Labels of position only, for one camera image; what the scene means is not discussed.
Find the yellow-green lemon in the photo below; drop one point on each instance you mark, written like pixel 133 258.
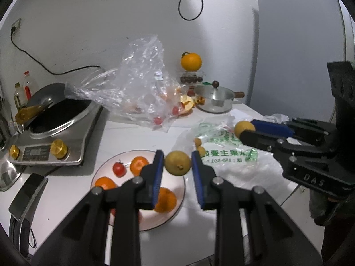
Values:
pixel 177 163

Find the dark oil bottle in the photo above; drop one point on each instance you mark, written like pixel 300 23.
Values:
pixel 18 97

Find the orange peel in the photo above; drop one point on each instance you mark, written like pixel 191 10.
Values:
pixel 185 104

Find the white wall socket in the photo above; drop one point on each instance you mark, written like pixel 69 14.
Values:
pixel 16 27

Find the red cherry tomato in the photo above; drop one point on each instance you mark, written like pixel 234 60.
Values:
pixel 119 169

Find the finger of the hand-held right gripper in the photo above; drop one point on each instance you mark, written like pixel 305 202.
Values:
pixel 271 128
pixel 258 140

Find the black smartphone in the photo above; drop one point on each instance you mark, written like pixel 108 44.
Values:
pixel 26 196

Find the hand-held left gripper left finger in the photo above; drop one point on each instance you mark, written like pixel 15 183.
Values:
pixel 158 177

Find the white round plate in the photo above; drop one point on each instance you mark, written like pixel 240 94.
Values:
pixel 172 180

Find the clear box of dark fruits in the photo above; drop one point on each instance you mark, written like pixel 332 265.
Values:
pixel 192 77

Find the red capped clear bottle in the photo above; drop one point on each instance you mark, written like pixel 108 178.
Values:
pixel 27 87

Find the steel wok lid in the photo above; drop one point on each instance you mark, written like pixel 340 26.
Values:
pixel 8 174

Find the steel pot lid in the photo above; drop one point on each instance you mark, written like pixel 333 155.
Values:
pixel 215 92

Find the green printed plastic bag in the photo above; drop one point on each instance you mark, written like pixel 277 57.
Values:
pixel 235 169

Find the silver induction cooker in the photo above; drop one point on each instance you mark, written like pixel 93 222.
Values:
pixel 77 144

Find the red tomato in clear bag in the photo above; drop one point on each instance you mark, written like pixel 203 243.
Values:
pixel 190 93
pixel 158 120
pixel 175 110

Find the yellow loquat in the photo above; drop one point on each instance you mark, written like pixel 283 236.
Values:
pixel 202 151
pixel 198 142
pixel 243 127

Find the small orange mandarin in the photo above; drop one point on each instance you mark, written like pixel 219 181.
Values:
pixel 104 183
pixel 137 166
pixel 166 201

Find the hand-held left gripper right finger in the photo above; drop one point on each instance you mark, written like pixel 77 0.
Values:
pixel 197 180

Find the crumpled clear plastic bag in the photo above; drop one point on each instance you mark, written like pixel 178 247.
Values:
pixel 138 88

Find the large orange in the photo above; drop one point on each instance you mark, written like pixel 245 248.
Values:
pixel 191 61

